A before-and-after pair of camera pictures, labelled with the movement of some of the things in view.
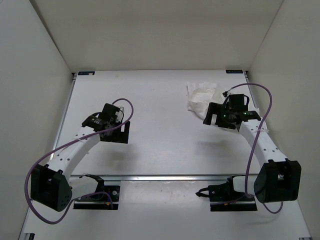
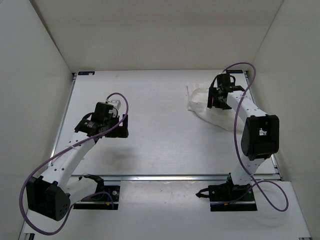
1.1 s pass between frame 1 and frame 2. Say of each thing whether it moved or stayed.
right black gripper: moved
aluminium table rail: stayed
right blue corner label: stayed
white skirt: stayed
